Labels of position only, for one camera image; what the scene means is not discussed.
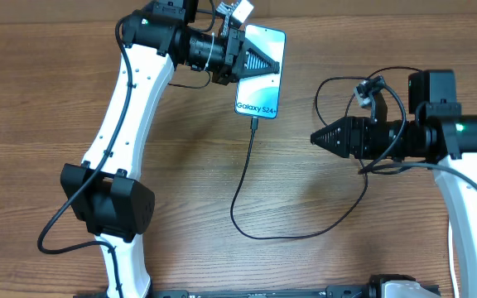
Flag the Samsung Galaxy smartphone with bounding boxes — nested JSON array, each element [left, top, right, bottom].
[[234, 24, 287, 119]]

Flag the black USB-C charging cable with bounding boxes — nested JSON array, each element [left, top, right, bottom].
[[229, 66, 424, 241]]

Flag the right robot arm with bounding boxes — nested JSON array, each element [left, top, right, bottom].
[[311, 68, 477, 297]]

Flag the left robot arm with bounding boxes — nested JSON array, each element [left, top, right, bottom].
[[60, 1, 287, 297]]

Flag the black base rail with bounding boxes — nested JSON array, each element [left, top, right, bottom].
[[72, 273, 442, 298]]

